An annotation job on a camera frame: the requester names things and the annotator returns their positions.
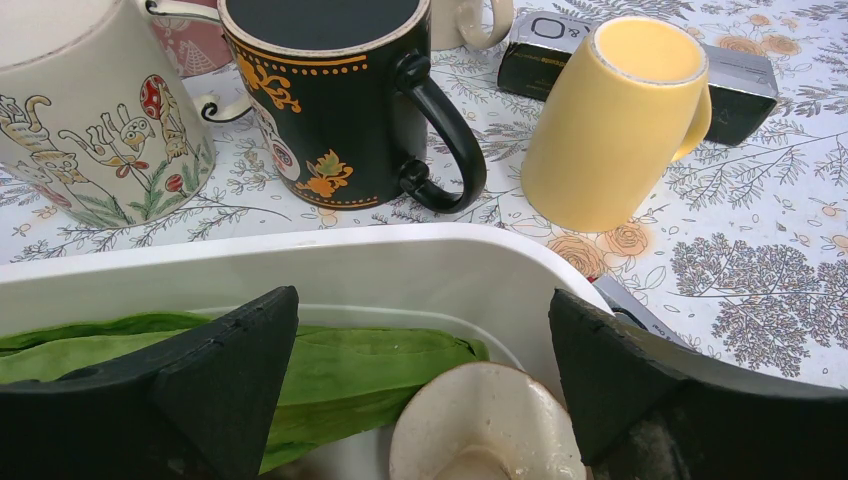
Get floral tablecloth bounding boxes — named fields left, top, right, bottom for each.
left=1, top=1, right=847, bottom=388

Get black silver toothpaste box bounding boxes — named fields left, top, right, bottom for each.
left=497, top=11, right=778, bottom=146

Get cream cat pattern mug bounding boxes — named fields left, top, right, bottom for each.
left=1, top=1, right=250, bottom=228

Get pink patterned mug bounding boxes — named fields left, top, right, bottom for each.
left=152, top=15, right=232, bottom=78

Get white silver toothpaste box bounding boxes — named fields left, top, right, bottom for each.
left=591, top=275, right=689, bottom=348

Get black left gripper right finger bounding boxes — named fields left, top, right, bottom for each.
left=549, top=289, right=847, bottom=479

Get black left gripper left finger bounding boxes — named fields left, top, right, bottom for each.
left=1, top=286, right=299, bottom=479

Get plain yellow mug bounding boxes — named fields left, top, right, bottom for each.
left=521, top=16, right=712, bottom=232

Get beige mushroom toy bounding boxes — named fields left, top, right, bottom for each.
left=389, top=362, right=588, bottom=479

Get black orange floral mug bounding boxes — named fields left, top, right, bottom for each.
left=217, top=0, right=487, bottom=213

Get green leafy vegetable toy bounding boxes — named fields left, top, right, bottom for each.
left=1, top=311, right=490, bottom=473

